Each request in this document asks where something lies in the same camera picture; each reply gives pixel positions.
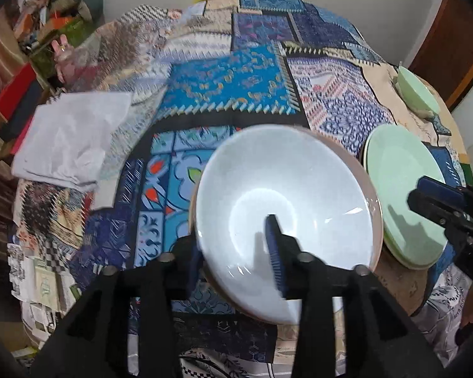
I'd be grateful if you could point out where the patchwork printed tablecloth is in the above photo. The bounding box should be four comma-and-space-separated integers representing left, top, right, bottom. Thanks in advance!
8, 0, 468, 378

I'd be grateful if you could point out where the brown striped curtain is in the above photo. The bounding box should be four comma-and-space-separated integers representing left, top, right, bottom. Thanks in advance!
0, 27, 28, 245

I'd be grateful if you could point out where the pale bowl with brown rim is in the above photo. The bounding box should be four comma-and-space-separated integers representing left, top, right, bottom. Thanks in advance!
189, 125, 383, 325

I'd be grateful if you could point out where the mint green bowl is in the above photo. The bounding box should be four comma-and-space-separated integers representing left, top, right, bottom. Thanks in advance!
394, 65, 442, 117

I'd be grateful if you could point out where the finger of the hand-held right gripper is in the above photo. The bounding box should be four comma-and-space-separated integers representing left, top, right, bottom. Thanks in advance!
408, 190, 473, 241
417, 176, 468, 205

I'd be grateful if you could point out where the pile of orange boxes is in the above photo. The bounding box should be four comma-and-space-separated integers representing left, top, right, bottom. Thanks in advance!
12, 0, 60, 48

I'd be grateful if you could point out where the red box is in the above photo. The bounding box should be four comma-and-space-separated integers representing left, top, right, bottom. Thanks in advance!
0, 63, 38, 115

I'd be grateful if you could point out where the white folded cloth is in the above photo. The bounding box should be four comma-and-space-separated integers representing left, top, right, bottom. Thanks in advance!
12, 91, 134, 192

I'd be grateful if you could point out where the grey patterned cloth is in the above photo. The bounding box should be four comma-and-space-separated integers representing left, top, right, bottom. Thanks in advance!
412, 264, 471, 367

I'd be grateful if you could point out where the brown wooden door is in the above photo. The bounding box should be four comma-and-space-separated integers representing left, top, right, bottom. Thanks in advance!
408, 0, 473, 111

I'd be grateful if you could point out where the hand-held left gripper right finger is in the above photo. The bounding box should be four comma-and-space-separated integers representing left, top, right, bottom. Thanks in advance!
264, 215, 444, 378

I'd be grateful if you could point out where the dark blue box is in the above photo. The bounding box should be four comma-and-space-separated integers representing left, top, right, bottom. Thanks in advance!
0, 87, 44, 144

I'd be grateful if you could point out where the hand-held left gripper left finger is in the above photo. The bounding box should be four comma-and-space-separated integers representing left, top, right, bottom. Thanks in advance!
32, 236, 206, 378

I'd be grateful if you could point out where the green box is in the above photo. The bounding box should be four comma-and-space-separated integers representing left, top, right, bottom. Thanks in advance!
27, 18, 91, 75

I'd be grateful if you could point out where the mint green plate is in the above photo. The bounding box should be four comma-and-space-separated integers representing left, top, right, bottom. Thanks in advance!
364, 123, 449, 270

